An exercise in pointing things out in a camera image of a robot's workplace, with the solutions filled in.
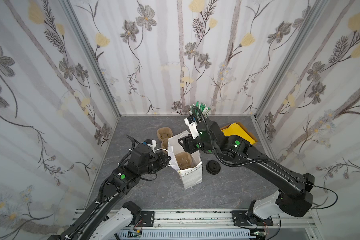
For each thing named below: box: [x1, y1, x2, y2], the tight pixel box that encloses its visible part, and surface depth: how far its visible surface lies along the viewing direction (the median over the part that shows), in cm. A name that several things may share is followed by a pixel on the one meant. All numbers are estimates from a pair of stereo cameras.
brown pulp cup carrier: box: [175, 152, 195, 170], surface depth 95 cm
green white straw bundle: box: [190, 101, 211, 117], surface depth 100 cm
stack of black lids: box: [206, 160, 221, 175], surface depth 90 cm
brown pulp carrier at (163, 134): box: [156, 127, 173, 149], surface depth 107 cm
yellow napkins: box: [221, 122, 257, 144], surface depth 109 cm
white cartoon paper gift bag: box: [167, 130, 203, 190], surface depth 76 cm
